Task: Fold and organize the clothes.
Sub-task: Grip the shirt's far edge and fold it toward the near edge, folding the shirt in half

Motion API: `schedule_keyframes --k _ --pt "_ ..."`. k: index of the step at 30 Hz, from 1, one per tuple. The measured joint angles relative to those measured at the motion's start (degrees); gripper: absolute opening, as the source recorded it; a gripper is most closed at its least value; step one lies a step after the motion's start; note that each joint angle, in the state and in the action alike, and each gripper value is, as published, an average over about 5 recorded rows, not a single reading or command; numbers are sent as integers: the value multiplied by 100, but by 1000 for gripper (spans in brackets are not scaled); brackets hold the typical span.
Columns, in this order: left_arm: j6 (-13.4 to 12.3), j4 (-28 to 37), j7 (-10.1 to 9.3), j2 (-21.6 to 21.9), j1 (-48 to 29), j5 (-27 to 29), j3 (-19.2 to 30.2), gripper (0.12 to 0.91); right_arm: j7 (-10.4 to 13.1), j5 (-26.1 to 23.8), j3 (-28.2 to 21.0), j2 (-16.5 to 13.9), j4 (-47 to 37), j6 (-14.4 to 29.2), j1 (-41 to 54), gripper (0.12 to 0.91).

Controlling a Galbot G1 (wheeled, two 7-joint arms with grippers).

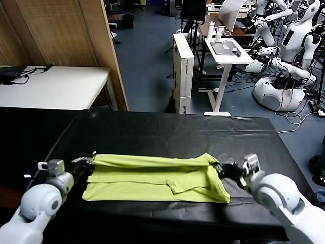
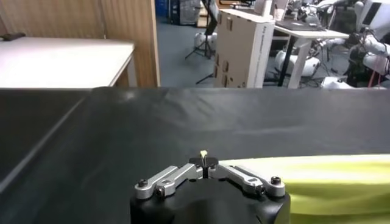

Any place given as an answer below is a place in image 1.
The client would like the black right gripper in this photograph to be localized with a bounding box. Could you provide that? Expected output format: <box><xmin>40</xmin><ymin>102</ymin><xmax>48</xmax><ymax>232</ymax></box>
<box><xmin>215</xmin><ymin>159</ymin><xmax>247</xmax><ymax>188</ymax></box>

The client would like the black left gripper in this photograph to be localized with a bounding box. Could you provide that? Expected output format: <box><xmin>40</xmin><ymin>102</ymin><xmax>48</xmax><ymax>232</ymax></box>
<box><xmin>63</xmin><ymin>151</ymin><xmax>98</xmax><ymax>182</ymax></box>

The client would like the yellow-green printed t-shirt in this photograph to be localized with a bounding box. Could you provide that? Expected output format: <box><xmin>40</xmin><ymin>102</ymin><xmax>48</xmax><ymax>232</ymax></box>
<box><xmin>82</xmin><ymin>151</ymin><xmax>231</xmax><ymax>204</ymax></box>

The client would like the small white robot base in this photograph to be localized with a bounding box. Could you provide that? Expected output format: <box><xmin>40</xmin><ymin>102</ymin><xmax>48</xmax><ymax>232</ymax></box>
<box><xmin>243</xmin><ymin>60</ymin><xmax>266</xmax><ymax>74</ymax></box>

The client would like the large white robot base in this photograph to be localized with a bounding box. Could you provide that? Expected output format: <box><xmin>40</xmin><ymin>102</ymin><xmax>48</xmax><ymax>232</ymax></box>
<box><xmin>252</xmin><ymin>77</ymin><xmax>306</xmax><ymax>113</ymax></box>

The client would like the wrinkled black table cover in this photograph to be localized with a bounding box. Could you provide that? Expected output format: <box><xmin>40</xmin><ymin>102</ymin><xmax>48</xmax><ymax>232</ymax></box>
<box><xmin>19</xmin><ymin>109</ymin><xmax>318</xmax><ymax>244</ymax></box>

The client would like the smooth black table cover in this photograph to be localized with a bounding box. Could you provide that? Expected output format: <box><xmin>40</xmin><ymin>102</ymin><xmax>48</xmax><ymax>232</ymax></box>
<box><xmin>0</xmin><ymin>106</ymin><xmax>79</xmax><ymax>191</ymax></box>

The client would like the white rectangular table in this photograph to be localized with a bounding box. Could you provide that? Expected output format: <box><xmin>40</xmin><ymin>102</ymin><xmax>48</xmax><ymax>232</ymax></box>
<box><xmin>0</xmin><ymin>65</ymin><xmax>119</xmax><ymax>112</ymax></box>

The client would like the small white standing desk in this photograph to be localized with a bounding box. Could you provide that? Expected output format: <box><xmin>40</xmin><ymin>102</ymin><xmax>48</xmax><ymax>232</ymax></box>
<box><xmin>197</xmin><ymin>38</ymin><xmax>255</xmax><ymax>117</ymax></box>

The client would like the black laptop bag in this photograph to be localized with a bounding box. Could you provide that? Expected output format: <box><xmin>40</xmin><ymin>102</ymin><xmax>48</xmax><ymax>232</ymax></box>
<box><xmin>0</xmin><ymin>65</ymin><xmax>28</xmax><ymax>79</ymax></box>

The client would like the grey closed laptop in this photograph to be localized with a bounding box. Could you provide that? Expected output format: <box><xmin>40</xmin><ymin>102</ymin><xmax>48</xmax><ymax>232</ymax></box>
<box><xmin>210</xmin><ymin>42</ymin><xmax>241</xmax><ymax>56</ymax></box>

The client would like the tall white cardboard box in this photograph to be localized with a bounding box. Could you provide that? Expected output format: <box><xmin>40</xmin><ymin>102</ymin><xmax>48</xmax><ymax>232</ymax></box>
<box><xmin>172</xmin><ymin>33</ymin><xmax>196</xmax><ymax>115</ymax></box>

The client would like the black tripod stand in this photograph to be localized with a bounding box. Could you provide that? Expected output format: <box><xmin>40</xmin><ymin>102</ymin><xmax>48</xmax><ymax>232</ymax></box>
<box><xmin>314</xmin><ymin>38</ymin><xmax>325</xmax><ymax>107</ymax></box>

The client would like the wooden partition screen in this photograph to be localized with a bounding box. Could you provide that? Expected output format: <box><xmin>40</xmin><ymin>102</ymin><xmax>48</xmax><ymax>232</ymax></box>
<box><xmin>0</xmin><ymin>0</ymin><xmax>130</xmax><ymax>112</ymax></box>

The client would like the brown wooden desk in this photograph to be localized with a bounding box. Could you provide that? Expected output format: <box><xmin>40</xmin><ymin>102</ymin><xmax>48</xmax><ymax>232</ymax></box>
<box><xmin>197</xmin><ymin>12</ymin><xmax>257</xmax><ymax>39</ymax></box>

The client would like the white water bottle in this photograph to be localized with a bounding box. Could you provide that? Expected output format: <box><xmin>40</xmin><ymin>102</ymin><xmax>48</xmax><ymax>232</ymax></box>
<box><xmin>206</xmin><ymin>21</ymin><xmax>215</xmax><ymax>41</ymax></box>

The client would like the white humanoid robot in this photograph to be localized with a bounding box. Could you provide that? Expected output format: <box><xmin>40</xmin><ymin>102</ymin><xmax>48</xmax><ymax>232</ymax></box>
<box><xmin>250</xmin><ymin>0</ymin><xmax>294</xmax><ymax>49</ymax></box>
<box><xmin>269</xmin><ymin>0</ymin><xmax>325</xmax><ymax>86</ymax></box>

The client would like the black waste bin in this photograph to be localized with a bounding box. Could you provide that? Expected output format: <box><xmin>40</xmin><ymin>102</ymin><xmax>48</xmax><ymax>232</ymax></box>
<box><xmin>122</xmin><ymin>14</ymin><xmax>135</xmax><ymax>31</ymax></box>

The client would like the white curved panel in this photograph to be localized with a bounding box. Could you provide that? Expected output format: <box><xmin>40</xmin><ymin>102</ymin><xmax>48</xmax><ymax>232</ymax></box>
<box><xmin>218</xmin><ymin>0</ymin><xmax>246</xmax><ymax>33</ymax></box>

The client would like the black monitor on tripod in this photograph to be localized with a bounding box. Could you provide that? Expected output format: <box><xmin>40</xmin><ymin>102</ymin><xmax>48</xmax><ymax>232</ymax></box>
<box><xmin>165</xmin><ymin>0</ymin><xmax>208</xmax><ymax>76</ymax></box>

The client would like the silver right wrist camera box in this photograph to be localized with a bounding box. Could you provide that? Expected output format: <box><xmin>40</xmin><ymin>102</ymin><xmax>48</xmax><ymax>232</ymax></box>
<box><xmin>241</xmin><ymin>154</ymin><xmax>262</xmax><ymax>180</ymax></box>

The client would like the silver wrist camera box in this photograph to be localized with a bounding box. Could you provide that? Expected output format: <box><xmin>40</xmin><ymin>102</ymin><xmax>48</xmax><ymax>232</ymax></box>
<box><xmin>241</xmin><ymin>154</ymin><xmax>262</xmax><ymax>180</ymax></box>
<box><xmin>37</xmin><ymin>159</ymin><xmax>64</xmax><ymax>176</ymax></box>

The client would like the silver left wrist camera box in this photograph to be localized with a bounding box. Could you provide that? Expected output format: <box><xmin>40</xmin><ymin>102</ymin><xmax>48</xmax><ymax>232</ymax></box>
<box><xmin>37</xmin><ymin>159</ymin><xmax>64</xmax><ymax>176</ymax></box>

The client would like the white floor cable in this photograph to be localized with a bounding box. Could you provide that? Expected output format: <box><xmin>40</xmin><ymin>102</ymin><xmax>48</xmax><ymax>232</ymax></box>
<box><xmin>276</xmin><ymin>109</ymin><xmax>325</xmax><ymax>135</ymax></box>

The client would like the black cable with plug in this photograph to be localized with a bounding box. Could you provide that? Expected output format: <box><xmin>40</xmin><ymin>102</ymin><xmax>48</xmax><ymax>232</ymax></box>
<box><xmin>2</xmin><ymin>63</ymin><xmax>54</xmax><ymax>86</ymax></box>

